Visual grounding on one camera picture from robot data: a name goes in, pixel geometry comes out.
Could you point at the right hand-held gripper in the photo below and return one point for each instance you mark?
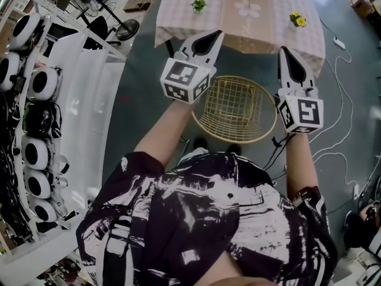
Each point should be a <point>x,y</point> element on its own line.
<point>303,112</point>

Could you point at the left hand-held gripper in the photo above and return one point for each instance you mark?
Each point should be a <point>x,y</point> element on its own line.
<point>181,79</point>

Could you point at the person's right forearm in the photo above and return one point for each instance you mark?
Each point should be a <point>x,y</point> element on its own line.
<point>300,165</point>

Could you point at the person's left forearm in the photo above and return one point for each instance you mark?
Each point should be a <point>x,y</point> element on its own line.
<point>166,130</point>

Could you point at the black office chair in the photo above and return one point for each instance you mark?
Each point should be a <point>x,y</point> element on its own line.
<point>99,28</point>

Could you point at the table with pink checked cloth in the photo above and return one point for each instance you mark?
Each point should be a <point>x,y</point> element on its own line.
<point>184,25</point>

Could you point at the small green potted plant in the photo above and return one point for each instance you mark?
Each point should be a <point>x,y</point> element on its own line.
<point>198,5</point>

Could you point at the brown floral table runner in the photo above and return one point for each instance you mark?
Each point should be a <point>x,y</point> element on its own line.
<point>247,25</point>

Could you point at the yellow flower pot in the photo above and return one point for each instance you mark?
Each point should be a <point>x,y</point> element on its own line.
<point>298,19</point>

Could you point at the white power strip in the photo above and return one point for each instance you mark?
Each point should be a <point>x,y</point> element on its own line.
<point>339,42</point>

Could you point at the black standing fan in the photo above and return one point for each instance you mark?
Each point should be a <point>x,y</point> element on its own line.
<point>128,30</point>

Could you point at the person's left black shoe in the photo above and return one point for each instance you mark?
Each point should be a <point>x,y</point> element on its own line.
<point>200,144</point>

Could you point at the person's black shoe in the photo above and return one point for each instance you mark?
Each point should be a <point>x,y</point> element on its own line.
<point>234,148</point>
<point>200,144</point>

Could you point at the person's right black shoe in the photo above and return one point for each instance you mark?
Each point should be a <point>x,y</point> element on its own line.
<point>234,148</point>

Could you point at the white metal shelf rack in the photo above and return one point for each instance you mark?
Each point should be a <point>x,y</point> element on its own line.
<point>89,100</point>

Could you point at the row of white round headsets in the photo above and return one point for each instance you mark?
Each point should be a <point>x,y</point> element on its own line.
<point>41,83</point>

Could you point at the person's black white patterned shirt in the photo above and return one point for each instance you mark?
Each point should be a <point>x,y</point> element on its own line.
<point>193,219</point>

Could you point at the black helmet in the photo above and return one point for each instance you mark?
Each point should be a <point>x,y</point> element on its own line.
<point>38,120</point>

